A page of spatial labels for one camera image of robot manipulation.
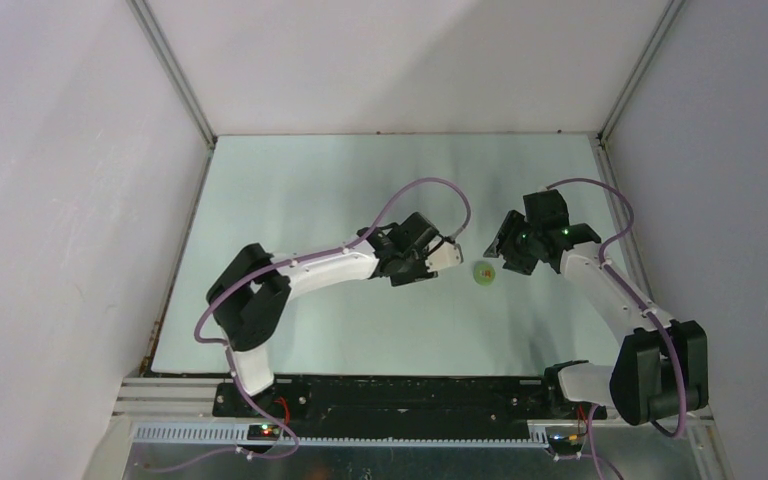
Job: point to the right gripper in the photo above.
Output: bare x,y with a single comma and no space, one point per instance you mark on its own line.
503,244

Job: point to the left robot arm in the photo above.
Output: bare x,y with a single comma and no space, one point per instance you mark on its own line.
248,299

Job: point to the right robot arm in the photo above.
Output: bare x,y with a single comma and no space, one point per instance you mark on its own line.
661,369

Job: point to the electronics board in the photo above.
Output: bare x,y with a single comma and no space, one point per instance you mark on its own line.
564,439
264,432

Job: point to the white cable duct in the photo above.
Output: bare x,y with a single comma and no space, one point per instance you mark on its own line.
192,398

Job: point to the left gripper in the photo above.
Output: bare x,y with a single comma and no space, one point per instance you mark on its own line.
420,272

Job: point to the right electronics board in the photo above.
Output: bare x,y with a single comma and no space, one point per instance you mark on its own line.
564,439

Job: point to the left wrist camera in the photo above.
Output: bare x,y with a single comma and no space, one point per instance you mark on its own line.
444,255

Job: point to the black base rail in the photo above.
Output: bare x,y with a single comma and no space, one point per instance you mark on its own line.
399,407

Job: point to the left electronics board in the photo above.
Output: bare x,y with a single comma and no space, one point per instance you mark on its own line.
264,432

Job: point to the green bottle cap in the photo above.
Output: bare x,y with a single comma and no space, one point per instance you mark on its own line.
484,273

